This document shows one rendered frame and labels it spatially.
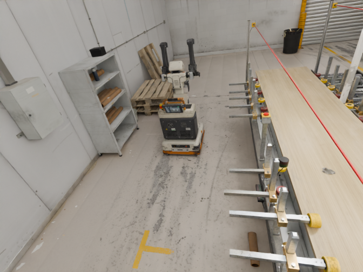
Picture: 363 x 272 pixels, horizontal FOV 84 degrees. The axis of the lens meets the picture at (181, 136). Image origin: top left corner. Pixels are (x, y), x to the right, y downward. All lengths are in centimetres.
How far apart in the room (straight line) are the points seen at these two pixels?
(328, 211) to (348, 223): 11
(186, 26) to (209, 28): 91
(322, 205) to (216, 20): 791
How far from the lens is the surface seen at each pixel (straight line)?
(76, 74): 322
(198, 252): 238
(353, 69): 286
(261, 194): 168
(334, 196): 176
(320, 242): 151
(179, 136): 318
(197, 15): 888
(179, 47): 917
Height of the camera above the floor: 215
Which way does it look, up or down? 34 degrees down
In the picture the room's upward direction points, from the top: 10 degrees counter-clockwise
